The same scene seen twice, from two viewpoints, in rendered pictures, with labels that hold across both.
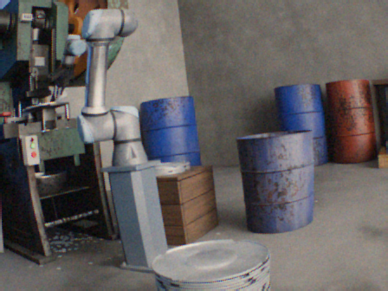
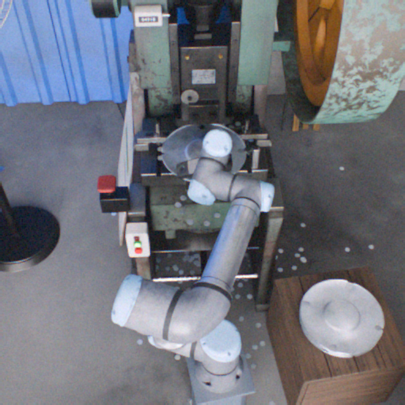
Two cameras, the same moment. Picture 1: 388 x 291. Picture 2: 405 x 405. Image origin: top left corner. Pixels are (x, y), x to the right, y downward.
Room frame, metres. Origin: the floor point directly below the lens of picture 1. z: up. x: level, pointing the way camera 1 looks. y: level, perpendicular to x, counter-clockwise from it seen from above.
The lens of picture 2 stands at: (1.01, -0.27, 2.10)
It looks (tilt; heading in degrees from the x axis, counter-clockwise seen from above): 50 degrees down; 53
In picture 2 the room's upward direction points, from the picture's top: straight up
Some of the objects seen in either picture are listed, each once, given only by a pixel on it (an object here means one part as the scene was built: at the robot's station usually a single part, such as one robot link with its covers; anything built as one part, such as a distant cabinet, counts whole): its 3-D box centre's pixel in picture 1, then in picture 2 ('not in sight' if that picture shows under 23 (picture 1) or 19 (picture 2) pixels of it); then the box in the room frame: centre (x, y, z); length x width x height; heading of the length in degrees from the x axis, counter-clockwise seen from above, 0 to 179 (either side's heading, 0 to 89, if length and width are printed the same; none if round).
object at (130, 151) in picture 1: (128, 151); (219, 362); (1.48, 0.26, 0.50); 0.15 x 0.15 x 0.10
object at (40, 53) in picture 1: (36, 67); (202, 75); (1.87, 0.86, 1.04); 0.17 x 0.15 x 0.30; 56
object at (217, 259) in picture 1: (210, 259); not in sight; (0.84, -0.01, 0.25); 0.29 x 0.29 x 0.01
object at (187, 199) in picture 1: (166, 203); (331, 341); (1.96, 0.18, 0.18); 0.40 x 0.38 x 0.35; 62
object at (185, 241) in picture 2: (43, 191); (202, 210); (1.90, 0.91, 0.31); 0.43 x 0.42 x 0.01; 146
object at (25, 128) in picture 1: (35, 129); (202, 149); (1.90, 0.90, 0.68); 0.45 x 0.30 x 0.06; 146
